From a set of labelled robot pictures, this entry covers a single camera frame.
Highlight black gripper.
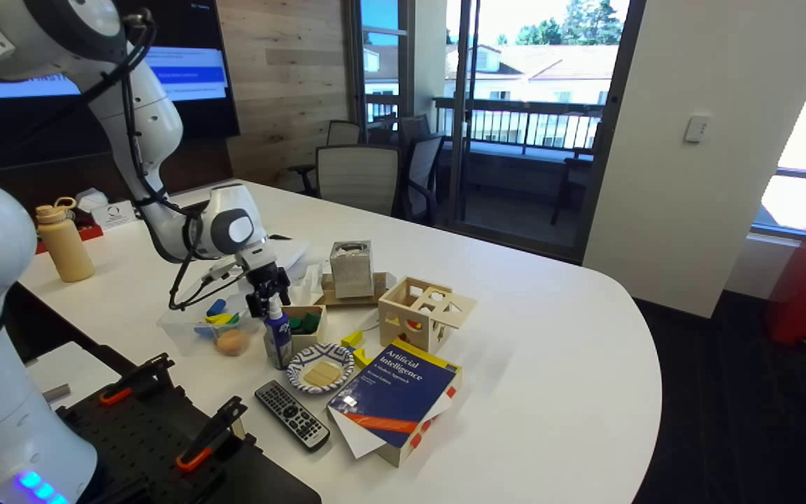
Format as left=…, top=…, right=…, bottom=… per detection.
left=241, top=253, right=291, bottom=319

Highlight grey napkin box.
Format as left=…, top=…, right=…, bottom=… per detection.
left=330, top=242, right=371, bottom=284

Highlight white lunchbox lid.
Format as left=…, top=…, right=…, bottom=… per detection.
left=207, top=235, right=308, bottom=284

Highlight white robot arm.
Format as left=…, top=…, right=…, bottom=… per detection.
left=0, top=0, right=287, bottom=319

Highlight flat cardboard box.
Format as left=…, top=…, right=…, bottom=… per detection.
left=315, top=272, right=393, bottom=309

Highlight yellow wooden block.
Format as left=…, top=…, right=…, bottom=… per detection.
left=340, top=331, right=371, bottom=368

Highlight wooden shape sorter box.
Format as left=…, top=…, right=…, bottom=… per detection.
left=377, top=277, right=475, bottom=354

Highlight black remote control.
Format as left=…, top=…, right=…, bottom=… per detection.
left=255, top=380, right=330, bottom=452

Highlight office chair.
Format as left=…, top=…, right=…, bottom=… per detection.
left=315, top=146, right=398, bottom=214

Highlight orange black clamp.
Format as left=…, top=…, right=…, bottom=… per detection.
left=175, top=394, right=245, bottom=474
left=98, top=354, right=172, bottom=405

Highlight blue hardcover book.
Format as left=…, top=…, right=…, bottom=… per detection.
left=328, top=341, right=459, bottom=468

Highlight beige water bottle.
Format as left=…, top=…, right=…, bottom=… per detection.
left=32, top=195, right=95, bottom=284

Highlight black mounting board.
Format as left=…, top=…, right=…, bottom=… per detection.
left=59, top=380, right=322, bottom=504

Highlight wall monitor screen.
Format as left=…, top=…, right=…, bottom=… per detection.
left=0, top=44, right=230, bottom=102

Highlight white light switch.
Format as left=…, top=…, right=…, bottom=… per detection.
left=683, top=111, right=710, bottom=146

